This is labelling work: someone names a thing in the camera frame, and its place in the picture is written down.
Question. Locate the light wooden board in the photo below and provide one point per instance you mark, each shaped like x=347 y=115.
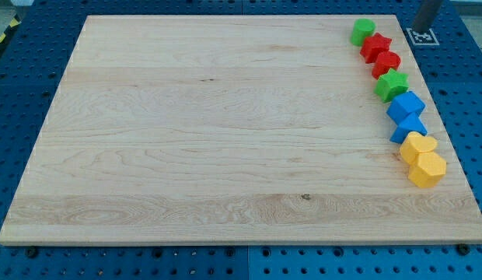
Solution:
x=231 y=130

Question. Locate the green star block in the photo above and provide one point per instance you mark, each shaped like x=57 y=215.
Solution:
x=391 y=84

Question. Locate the red star block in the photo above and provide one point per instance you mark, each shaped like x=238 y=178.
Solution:
x=373 y=46

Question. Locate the red cylinder block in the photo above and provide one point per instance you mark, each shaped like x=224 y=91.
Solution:
x=384 y=62

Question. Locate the green cylinder block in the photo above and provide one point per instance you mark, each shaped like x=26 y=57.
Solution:
x=362 y=28

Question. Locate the blue cube block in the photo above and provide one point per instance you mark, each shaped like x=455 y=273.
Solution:
x=405 y=104

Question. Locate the blue triangle block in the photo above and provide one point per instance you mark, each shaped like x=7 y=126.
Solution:
x=410 y=123

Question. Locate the yellow heart block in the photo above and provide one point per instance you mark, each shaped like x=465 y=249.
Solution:
x=415 y=144

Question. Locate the yellow hexagon block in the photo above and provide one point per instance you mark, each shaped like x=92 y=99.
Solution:
x=427 y=170

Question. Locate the white fiducial marker tag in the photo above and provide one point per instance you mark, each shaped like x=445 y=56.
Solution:
x=427 y=38

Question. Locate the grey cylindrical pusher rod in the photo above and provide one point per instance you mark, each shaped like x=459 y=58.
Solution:
x=425 y=15

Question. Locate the yellow black hazard tape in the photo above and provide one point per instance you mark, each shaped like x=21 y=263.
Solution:
x=9 y=31

